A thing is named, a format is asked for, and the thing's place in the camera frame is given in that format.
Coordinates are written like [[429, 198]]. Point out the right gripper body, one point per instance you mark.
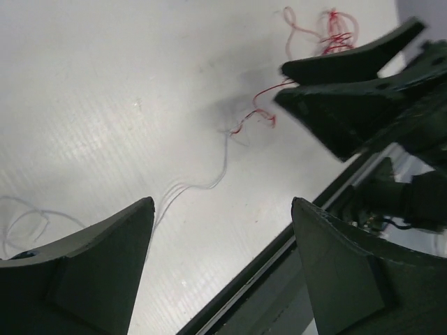
[[420, 126]]

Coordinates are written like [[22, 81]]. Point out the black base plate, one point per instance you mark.
[[270, 295]]

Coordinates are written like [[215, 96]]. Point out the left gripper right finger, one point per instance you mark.
[[362, 284]]

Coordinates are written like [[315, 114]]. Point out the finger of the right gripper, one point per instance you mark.
[[356, 65], [346, 113]]

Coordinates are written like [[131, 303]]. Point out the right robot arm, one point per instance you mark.
[[421, 203]]

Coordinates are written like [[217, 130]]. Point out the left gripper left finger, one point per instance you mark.
[[84, 283]]

